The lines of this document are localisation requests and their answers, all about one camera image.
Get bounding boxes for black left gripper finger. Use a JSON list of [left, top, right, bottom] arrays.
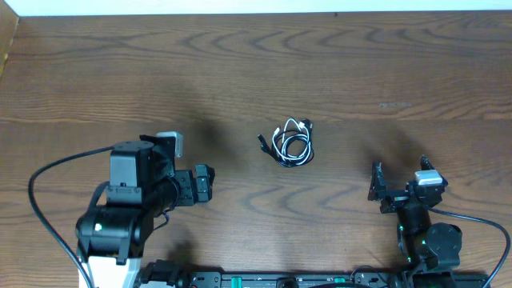
[[196, 178, 213, 202], [195, 164, 215, 179]]

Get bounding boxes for black USB cable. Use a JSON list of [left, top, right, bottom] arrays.
[[258, 118, 315, 169]]

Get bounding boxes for white USB cable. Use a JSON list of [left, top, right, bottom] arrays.
[[271, 117, 313, 165]]

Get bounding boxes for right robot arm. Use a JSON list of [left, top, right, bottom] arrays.
[[368, 156, 462, 287]]

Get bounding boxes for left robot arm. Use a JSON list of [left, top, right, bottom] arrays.
[[75, 132, 215, 287]]

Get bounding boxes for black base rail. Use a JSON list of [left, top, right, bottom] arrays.
[[134, 260, 487, 288]]

